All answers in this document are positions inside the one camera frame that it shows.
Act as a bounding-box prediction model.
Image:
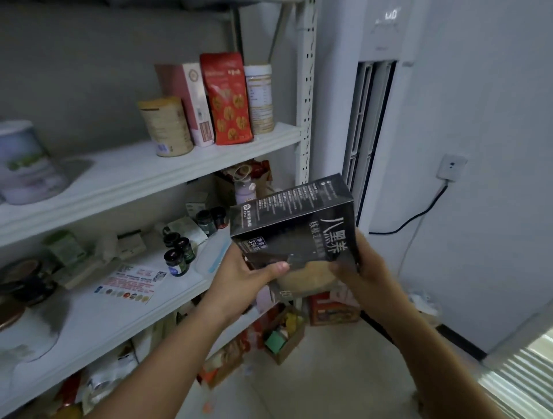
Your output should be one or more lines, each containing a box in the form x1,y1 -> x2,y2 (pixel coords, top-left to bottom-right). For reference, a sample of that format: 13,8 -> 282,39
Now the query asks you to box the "person's right forearm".
376,298 -> 506,419

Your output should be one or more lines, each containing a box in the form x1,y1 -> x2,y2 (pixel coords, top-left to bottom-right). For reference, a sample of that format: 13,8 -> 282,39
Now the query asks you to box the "dark jar with lid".
0,257 -> 57,307

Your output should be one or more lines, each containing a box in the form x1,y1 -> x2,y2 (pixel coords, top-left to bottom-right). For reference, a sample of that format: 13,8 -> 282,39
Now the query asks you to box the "white metal shelving unit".
0,0 -> 321,419

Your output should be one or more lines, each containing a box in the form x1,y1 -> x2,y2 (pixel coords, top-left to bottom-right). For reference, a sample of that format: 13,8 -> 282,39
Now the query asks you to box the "beige ribbed canister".
138,97 -> 195,158

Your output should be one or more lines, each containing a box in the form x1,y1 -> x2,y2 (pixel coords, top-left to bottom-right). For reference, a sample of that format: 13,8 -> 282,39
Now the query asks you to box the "lavender bottle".
233,168 -> 259,207

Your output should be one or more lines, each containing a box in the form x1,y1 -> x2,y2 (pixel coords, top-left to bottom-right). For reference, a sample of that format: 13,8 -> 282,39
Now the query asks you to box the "white striped canister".
244,64 -> 276,135

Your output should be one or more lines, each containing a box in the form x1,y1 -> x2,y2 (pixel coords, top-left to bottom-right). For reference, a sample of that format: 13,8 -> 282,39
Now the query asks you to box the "red patterned bag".
200,52 -> 255,146

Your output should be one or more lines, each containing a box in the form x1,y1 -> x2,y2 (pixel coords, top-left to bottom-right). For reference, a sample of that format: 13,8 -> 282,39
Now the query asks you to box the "black wall cable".
369,181 -> 450,236

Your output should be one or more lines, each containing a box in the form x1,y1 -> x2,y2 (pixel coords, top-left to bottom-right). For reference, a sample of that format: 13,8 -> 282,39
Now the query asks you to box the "white colourful sticker sheet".
93,263 -> 168,303

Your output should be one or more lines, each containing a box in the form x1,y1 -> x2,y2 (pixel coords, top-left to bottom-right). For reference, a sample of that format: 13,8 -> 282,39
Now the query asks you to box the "colourful flat box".
308,289 -> 361,326

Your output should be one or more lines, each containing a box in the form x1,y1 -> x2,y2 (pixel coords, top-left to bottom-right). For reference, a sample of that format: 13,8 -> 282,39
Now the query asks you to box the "pink cherry blossom box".
156,62 -> 215,148

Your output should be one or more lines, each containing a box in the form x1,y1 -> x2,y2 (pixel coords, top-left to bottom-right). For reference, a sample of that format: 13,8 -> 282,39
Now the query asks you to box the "small green pack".
45,228 -> 88,269

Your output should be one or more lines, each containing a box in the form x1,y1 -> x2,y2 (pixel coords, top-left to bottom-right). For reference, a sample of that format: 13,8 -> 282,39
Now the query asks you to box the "person's left forearm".
112,306 -> 238,419

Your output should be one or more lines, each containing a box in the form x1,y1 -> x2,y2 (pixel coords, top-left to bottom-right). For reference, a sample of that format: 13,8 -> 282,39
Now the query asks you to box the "white wall socket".
436,154 -> 468,182

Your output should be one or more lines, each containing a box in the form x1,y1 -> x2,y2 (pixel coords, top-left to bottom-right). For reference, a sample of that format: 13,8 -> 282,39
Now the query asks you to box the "person's right hand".
328,228 -> 407,325

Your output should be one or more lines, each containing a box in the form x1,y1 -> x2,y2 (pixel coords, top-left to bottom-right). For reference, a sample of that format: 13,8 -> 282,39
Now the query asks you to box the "white standing air conditioner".
311,0 -> 433,234

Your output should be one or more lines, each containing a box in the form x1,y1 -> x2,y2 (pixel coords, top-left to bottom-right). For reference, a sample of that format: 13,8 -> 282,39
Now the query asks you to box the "waste basket with rubbish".
408,292 -> 444,327

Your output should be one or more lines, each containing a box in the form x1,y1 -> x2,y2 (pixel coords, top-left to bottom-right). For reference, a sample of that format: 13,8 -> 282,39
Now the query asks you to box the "large white green milk tin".
0,119 -> 70,205

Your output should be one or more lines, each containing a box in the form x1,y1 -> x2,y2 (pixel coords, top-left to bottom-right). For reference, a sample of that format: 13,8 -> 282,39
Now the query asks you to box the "brown carton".
263,313 -> 306,364

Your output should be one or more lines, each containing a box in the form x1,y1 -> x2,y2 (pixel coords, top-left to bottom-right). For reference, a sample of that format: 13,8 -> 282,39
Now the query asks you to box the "black box yellow print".
230,173 -> 358,271

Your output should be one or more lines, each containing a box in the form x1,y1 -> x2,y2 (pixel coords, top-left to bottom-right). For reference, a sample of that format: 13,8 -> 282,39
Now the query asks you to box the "person's left hand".
200,242 -> 290,325

